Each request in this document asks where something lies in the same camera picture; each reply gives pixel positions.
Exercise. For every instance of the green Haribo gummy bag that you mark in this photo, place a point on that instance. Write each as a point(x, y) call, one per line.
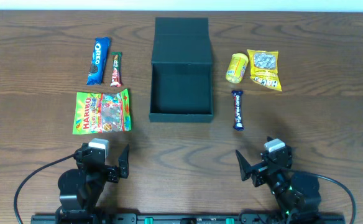
point(102, 113)

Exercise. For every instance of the yellow plastic candy jar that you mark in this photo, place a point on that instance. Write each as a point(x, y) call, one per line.
point(237, 68)

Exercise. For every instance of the dark green lidded box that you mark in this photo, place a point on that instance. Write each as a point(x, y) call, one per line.
point(182, 86)

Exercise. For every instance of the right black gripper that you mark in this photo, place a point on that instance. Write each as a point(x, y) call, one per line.
point(261, 171)

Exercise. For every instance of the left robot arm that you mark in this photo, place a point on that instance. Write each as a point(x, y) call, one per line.
point(81, 188)

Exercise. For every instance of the yellow Hacks candy bag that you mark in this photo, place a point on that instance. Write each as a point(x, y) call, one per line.
point(264, 68)

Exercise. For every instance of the green red chocolate bar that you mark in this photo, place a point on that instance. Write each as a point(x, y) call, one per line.
point(116, 74)

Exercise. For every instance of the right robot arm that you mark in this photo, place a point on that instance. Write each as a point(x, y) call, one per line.
point(296, 194)

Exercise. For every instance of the blue Oreo cookie pack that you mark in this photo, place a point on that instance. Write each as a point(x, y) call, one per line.
point(98, 60)

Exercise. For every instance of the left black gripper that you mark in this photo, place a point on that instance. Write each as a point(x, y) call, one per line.
point(107, 170)

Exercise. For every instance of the purple Dairy Milk bar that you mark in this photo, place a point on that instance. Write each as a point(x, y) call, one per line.
point(238, 124)

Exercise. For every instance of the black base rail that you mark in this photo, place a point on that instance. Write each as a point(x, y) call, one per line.
point(131, 218)

